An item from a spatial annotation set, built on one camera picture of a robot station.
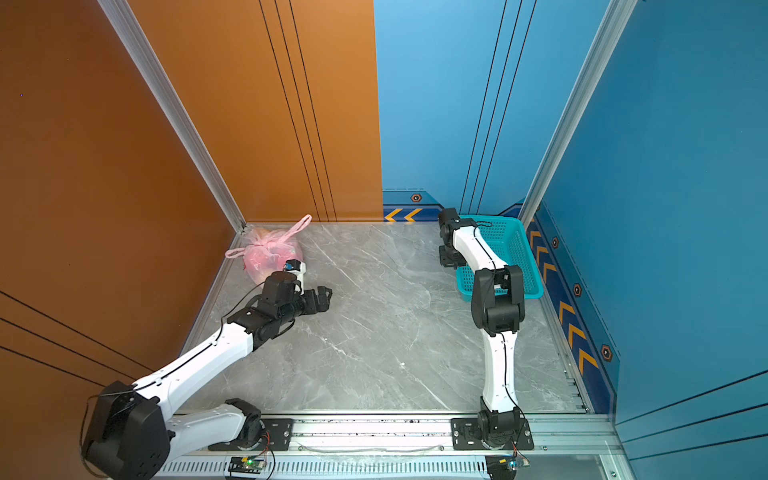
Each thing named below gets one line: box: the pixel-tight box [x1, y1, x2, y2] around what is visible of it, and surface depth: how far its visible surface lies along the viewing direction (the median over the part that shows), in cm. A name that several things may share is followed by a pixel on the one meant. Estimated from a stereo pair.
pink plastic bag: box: [224, 214, 312, 285], surface depth 101 cm
